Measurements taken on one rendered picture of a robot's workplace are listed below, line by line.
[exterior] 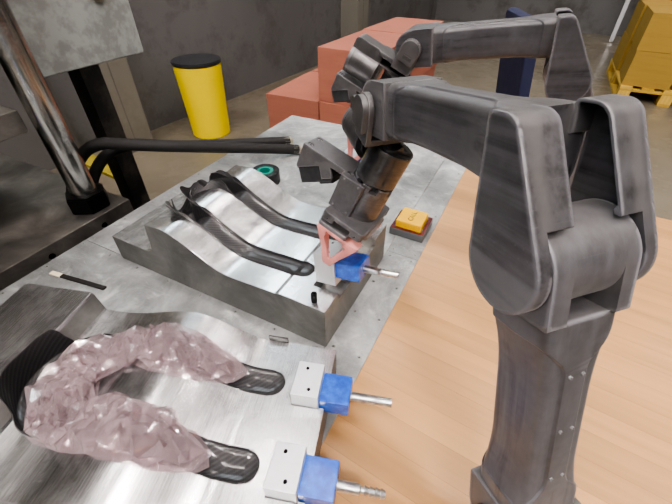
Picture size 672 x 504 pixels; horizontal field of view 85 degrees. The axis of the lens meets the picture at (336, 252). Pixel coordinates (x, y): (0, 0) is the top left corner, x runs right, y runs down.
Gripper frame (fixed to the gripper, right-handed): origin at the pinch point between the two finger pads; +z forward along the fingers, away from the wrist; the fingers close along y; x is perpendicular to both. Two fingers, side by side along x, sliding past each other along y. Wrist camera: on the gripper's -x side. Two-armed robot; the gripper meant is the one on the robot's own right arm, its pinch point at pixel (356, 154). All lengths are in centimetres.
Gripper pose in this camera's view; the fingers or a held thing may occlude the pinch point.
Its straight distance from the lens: 86.0
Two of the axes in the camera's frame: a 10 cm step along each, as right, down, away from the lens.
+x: 8.4, 5.5, 0.0
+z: -3.8, 5.8, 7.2
